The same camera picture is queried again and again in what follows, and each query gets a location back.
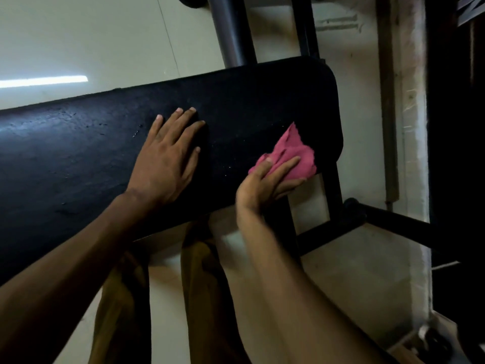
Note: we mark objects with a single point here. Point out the person's right hand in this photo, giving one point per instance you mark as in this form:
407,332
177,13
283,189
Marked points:
255,193

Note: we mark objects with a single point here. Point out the person's left hand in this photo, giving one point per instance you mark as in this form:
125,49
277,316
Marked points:
161,166

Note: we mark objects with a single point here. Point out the person's left little finger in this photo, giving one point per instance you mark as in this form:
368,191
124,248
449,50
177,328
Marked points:
154,130

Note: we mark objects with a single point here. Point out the person's left middle finger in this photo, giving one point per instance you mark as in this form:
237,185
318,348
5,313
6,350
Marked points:
182,125

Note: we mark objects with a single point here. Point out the person's right thumb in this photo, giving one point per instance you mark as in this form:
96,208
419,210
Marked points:
263,169

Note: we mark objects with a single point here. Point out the person's left thumb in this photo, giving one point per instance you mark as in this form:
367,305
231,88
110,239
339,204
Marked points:
190,164

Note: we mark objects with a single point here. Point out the person's right middle finger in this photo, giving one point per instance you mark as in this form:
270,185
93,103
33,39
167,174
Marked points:
292,185

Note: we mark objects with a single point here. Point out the pink cleaning cloth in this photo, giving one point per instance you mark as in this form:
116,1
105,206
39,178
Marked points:
291,151

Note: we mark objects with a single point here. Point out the person's right forearm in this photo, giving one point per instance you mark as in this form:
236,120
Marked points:
295,295

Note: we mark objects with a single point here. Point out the person's left forearm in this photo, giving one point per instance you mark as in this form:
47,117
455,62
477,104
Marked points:
68,276

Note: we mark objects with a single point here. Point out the black padded bench cushion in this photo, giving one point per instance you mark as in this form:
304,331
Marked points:
75,159

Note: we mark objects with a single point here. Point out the grey metal pole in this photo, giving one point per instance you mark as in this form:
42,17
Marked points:
233,30

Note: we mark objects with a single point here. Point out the person's brown trousers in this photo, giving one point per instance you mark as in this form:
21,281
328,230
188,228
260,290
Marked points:
204,295

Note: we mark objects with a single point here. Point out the dark exercise machine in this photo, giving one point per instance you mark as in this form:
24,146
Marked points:
454,147

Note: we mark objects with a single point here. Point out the black metal bench frame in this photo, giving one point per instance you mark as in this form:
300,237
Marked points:
333,193

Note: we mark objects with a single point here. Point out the grey wall conduit strip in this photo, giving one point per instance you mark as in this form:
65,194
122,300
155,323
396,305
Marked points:
388,109

